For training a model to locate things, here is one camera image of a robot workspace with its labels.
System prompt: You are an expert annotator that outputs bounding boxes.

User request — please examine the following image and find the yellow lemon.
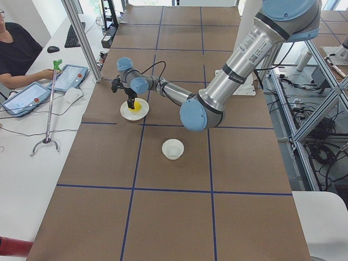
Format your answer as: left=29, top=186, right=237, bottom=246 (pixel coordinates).
left=129, top=101, right=142, bottom=112

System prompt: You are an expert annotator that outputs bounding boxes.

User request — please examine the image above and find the near blue teach pendant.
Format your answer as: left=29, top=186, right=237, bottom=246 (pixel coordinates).
left=1, top=82, right=51, bottom=117

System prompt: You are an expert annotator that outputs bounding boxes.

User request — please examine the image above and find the person in black shirt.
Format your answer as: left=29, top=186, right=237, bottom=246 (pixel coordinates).
left=1, top=10, right=54, bottom=89

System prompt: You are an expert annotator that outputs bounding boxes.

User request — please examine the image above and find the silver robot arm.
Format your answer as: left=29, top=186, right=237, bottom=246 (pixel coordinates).
left=111, top=1, right=322, bottom=132

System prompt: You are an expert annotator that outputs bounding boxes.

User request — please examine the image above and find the white bottle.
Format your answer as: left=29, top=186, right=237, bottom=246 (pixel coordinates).
left=296, top=49, right=312, bottom=72

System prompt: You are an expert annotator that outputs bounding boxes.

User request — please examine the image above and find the black keyboard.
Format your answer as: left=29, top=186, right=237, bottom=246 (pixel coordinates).
left=64, top=25, right=80, bottom=48

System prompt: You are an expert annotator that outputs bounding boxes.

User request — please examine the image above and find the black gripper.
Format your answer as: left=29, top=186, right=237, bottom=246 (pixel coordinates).
left=125, top=88, right=138, bottom=109

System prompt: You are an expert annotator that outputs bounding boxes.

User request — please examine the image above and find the blue teach pendant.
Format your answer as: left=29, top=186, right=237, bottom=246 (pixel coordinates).
left=55, top=64, right=88, bottom=93
left=1, top=82, right=51, bottom=117

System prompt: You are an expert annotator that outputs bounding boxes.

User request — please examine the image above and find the black computer box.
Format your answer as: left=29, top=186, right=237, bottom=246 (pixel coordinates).
left=101, top=27, right=117, bottom=48

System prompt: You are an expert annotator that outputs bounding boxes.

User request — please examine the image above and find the red fire extinguisher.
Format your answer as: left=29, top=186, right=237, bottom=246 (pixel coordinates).
left=0, top=237, right=33, bottom=258

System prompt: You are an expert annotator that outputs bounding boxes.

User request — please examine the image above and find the white cloth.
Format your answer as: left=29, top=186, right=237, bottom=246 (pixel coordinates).
left=64, top=88, right=83, bottom=104

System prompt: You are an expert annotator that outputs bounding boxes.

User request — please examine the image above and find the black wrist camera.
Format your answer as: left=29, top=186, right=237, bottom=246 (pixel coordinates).
left=111, top=77, right=123, bottom=93

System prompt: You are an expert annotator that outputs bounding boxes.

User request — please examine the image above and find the aluminium frame post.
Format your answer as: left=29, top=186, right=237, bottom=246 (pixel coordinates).
left=61, top=0, right=102, bottom=83

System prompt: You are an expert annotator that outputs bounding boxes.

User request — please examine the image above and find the green handled reacher grabber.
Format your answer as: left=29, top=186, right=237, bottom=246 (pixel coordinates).
left=30, top=59, right=63, bottom=157

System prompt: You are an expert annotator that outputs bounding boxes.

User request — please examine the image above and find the white bowl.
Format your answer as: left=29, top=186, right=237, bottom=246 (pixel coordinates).
left=161, top=139, right=184, bottom=160

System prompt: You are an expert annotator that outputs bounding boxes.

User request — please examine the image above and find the far blue teach pendant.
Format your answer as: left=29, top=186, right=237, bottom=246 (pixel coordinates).
left=55, top=64, right=88, bottom=93

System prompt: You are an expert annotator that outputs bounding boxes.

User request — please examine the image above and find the white plate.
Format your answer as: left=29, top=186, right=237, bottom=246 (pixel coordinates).
left=120, top=98, right=150, bottom=121

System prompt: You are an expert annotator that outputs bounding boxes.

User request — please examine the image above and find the black computer mouse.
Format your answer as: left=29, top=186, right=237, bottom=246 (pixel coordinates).
left=47, top=46, right=60, bottom=53

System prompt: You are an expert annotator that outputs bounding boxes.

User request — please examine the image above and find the black camera cable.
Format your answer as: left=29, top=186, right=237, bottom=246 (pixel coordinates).
left=139, top=60, right=167, bottom=81

